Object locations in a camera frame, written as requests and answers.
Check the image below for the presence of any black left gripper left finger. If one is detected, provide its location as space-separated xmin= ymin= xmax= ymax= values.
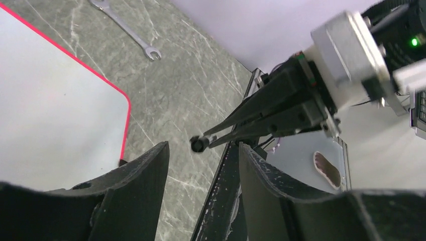
xmin=1 ymin=142 xmax=170 ymax=240

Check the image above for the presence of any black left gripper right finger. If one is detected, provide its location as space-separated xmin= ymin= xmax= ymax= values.
xmin=239 ymin=144 xmax=425 ymax=240

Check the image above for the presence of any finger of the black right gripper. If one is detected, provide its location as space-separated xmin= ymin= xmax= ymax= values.
xmin=209 ymin=100 xmax=327 ymax=148
xmin=204 ymin=68 xmax=316 ymax=136

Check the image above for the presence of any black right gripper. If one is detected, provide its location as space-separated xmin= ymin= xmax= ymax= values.
xmin=294 ymin=11 xmax=391 ymax=133

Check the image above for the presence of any red framed whiteboard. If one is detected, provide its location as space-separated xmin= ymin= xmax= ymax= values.
xmin=1 ymin=5 xmax=131 ymax=191

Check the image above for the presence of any black whiteboard marker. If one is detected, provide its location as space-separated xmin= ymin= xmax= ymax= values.
xmin=189 ymin=135 xmax=217 ymax=153

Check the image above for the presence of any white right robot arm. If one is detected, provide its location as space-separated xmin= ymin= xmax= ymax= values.
xmin=190 ymin=1 xmax=425 ymax=152

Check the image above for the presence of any black whiteboard clip right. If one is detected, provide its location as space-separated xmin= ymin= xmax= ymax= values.
xmin=119 ymin=159 xmax=128 ymax=167

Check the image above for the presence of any silver combination wrench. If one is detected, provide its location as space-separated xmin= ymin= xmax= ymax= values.
xmin=89 ymin=0 xmax=162 ymax=61

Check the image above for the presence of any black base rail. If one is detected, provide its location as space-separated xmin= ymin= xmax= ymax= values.
xmin=191 ymin=142 xmax=247 ymax=240

